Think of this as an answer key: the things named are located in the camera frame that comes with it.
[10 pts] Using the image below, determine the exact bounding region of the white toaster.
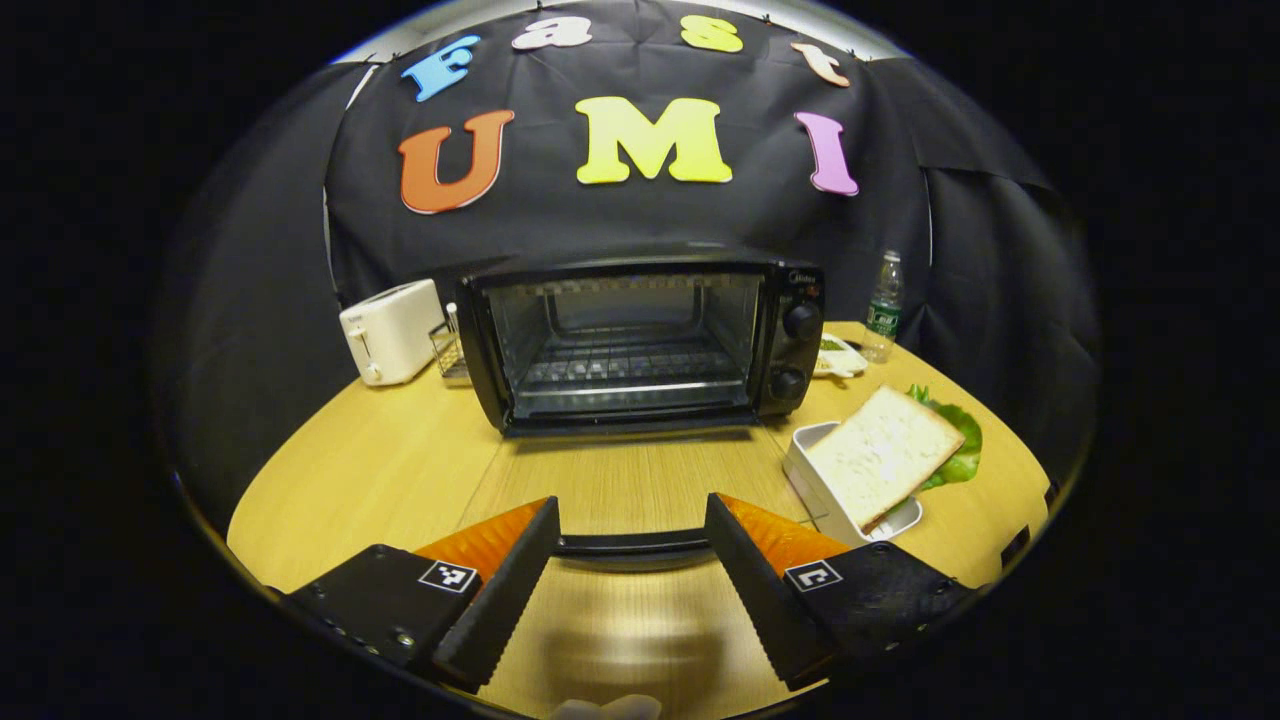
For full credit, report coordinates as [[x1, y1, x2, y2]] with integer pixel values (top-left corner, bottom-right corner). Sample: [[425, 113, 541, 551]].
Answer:
[[338, 279, 447, 388]]

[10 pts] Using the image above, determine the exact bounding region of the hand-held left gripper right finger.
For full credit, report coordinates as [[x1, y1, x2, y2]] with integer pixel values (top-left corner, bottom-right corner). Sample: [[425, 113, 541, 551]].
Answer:
[[703, 492, 977, 693]]

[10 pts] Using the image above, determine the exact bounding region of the white rectangular tray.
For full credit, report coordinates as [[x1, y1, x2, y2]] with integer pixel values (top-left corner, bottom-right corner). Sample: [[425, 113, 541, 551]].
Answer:
[[783, 421, 924, 547]]

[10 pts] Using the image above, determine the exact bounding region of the small wire basket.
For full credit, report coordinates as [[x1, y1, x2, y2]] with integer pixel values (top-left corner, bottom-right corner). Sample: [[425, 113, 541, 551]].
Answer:
[[429, 303, 472, 387]]

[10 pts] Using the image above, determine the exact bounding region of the black electric oven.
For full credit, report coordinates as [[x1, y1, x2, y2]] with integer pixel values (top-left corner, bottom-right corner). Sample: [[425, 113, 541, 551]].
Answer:
[[455, 252, 831, 573]]

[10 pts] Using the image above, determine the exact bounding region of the black backdrop cloth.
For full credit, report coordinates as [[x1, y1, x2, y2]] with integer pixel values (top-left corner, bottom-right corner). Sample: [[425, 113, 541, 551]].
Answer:
[[160, 0, 1103, 506]]

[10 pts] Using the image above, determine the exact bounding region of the small white dish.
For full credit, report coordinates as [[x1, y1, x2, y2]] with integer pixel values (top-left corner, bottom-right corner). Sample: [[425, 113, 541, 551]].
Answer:
[[813, 333, 870, 380]]

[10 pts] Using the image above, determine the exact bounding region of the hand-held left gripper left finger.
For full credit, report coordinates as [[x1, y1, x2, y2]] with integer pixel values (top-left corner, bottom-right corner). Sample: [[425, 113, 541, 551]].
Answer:
[[285, 497, 563, 693]]

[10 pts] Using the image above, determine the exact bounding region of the clear plastic water bottle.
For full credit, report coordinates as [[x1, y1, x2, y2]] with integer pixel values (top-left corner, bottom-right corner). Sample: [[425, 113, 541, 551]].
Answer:
[[861, 250, 905, 364]]

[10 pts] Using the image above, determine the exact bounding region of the toast sandwich with lettuce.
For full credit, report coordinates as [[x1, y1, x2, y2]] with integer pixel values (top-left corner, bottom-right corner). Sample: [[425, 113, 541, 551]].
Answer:
[[805, 384, 985, 535]]

